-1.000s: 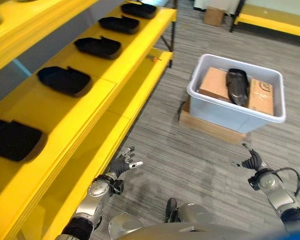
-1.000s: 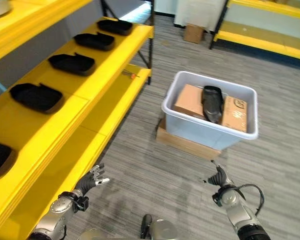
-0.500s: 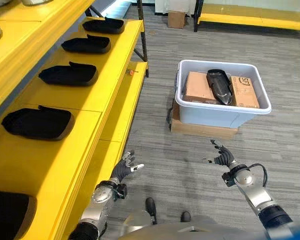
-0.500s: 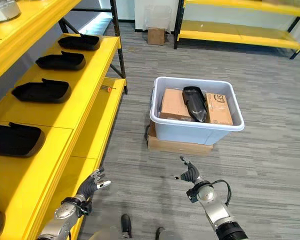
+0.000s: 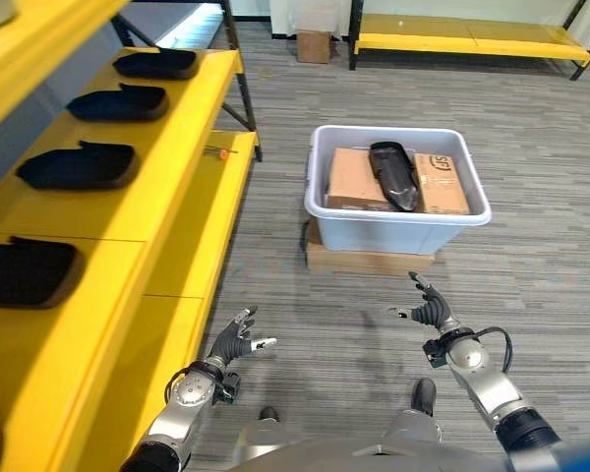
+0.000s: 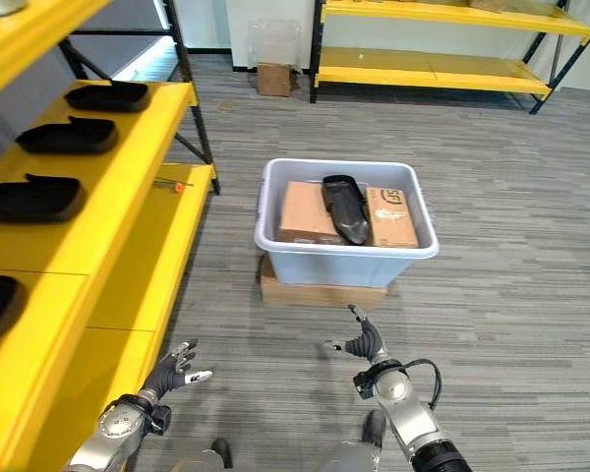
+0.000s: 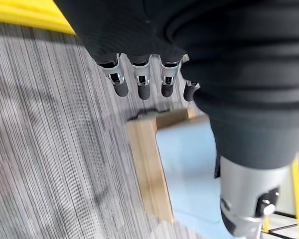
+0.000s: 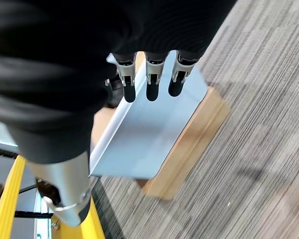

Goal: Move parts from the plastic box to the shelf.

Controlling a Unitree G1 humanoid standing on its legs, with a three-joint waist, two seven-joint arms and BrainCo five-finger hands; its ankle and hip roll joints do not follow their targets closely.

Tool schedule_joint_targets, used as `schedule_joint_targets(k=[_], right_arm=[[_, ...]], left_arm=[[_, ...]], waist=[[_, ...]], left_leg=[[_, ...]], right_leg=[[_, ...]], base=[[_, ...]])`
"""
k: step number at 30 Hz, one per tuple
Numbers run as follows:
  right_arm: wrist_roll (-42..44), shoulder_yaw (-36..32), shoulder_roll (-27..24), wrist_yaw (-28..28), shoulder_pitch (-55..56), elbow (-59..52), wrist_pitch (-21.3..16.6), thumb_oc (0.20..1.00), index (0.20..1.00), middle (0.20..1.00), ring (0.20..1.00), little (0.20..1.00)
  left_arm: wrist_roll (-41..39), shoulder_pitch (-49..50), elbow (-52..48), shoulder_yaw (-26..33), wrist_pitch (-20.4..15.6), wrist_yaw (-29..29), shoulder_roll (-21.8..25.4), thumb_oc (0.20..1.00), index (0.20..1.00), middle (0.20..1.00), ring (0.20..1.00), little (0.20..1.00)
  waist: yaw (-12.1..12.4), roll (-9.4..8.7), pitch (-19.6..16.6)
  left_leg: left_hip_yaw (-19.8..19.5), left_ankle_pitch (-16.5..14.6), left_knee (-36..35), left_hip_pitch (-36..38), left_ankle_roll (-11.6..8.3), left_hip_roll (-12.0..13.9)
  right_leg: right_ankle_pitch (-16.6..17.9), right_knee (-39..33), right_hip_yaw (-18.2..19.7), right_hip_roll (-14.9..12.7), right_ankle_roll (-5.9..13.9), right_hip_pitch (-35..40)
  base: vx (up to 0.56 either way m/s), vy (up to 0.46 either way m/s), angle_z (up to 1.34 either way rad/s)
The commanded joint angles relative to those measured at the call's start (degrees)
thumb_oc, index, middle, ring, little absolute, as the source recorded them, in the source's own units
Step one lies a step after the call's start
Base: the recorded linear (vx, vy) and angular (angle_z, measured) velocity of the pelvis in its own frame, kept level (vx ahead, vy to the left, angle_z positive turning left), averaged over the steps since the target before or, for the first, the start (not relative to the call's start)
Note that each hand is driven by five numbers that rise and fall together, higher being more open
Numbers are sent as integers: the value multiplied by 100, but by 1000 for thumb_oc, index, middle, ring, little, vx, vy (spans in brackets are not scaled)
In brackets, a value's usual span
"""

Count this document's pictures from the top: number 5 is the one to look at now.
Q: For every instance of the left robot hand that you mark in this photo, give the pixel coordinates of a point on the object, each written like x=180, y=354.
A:
x=232, y=342

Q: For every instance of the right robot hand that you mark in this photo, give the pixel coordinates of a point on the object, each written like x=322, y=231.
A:
x=431, y=308

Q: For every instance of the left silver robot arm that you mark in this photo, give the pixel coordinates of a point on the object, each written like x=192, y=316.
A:
x=187, y=408

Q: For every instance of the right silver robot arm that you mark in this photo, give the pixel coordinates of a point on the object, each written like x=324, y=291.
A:
x=491, y=388

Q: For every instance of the flat cardboard box base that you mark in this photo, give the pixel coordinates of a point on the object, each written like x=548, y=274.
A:
x=369, y=259

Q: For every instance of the white plastic box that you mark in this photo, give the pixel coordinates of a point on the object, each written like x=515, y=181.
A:
x=398, y=226

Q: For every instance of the printed brown cardboard box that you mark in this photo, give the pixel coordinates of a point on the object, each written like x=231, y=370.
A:
x=442, y=184

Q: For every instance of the plain brown cardboard box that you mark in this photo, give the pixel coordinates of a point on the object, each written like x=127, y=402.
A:
x=356, y=182

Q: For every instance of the yellow shelf unit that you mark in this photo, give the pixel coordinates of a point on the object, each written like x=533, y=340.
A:
x=128, y=221

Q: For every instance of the yellow low shelf rack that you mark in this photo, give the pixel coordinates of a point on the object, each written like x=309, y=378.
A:
x=472, y=37

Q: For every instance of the small brown cardboard box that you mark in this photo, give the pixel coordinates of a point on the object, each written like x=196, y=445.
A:
x=313, y=46

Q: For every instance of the robot left dark foot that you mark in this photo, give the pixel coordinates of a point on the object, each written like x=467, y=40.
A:
x=269, y=414

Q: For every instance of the robot dark foot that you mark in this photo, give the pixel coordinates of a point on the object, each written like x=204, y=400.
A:
x=269, y=414
x=424, y=395

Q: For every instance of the robot right dark foot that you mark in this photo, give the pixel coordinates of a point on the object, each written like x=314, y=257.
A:
x=424, y=395

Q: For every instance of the black sole-shaped part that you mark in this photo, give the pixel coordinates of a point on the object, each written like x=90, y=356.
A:
x=156, y=63
x=81, y=166
x=27, y=273
x=393, y=174
x=120, y=102

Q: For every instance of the robot silver body and legs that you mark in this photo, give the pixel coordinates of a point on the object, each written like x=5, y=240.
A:
x=354, y=447

